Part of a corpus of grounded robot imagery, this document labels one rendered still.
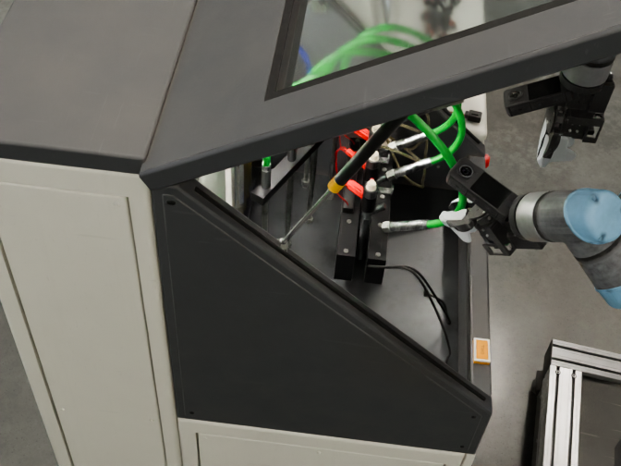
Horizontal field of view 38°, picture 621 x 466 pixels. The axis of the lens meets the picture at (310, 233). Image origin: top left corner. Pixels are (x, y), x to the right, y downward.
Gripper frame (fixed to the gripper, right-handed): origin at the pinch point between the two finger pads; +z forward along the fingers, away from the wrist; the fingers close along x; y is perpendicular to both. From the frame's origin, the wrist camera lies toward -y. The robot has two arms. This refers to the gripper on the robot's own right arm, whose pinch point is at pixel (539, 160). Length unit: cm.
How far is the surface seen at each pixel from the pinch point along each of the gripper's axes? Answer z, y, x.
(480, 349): 28.0, -5.2, -22.9
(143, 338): 19, -65, -36
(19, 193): -15, -80, -36
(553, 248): 124, 41, 89
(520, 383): 124, 27, 32
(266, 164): 7.7, -48.8, -1.5
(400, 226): 8.3, -23.2, -12.2
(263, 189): 14, -49, -2
